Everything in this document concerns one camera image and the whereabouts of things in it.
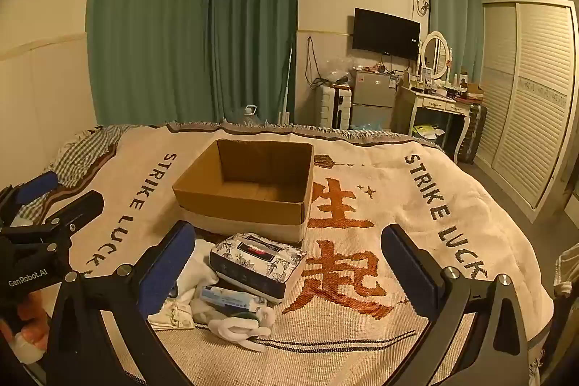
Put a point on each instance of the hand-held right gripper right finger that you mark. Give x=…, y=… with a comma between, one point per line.
x=407, y=273

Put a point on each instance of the floral printed tissue pack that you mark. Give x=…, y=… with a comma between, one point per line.
x=258, y=266

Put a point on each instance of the brown cardboard box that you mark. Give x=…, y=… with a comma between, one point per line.
x=244, y=207

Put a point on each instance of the white socks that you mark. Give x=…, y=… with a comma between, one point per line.
x=235, y=329

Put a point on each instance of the hanging light cloth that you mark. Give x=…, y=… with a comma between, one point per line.
x=567, y=273

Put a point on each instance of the wide green curtain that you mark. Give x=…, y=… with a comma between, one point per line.
x=149, y=28

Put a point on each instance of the oval vanity mirror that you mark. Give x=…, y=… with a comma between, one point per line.
x=434, y=53

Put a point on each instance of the printed cream blanket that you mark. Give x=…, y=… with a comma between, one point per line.
x=353, y=196

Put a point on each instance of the white mop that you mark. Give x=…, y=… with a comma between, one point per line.
x=287, y=87

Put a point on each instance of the narrow green curtain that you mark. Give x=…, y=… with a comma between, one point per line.
x=253, y=28

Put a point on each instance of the white suitcase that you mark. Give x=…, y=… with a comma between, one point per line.
x=332, y=105

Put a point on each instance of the yellow green basin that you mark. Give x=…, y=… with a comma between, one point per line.
x=427, y=132

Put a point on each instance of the person's left hand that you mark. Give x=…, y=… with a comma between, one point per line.
x=31, y=320

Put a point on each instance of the blue plastic bag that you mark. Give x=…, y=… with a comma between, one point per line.
x=371, y=126

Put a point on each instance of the black wall television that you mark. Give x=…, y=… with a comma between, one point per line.
x=384, y=33

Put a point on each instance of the clear plastic bag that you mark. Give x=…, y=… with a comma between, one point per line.
x=339, y=69

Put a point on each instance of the white louvered wardrobe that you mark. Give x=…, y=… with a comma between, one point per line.
x=529, y=96

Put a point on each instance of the white dressing table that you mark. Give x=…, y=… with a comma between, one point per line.
x=434, y=101

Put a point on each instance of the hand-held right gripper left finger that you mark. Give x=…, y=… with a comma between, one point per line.
x=167, y=273

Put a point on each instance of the white towel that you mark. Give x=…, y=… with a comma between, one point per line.
x=199, y=273

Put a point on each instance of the clear water jug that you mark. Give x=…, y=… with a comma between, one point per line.
x=246, y=117

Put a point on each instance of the dark suitcase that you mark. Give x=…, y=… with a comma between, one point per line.
x=475, y=132

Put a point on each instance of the green curtain beside wardrobe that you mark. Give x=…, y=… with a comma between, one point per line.
x=452, y=6

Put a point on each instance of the small silver fridge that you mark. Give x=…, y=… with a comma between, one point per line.
x=373, y=96

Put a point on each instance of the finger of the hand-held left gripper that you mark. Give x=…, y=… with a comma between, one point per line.
x=38, y=185
x=77, y=207

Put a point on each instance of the checkered cloth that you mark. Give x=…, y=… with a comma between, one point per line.
x=77, y=155

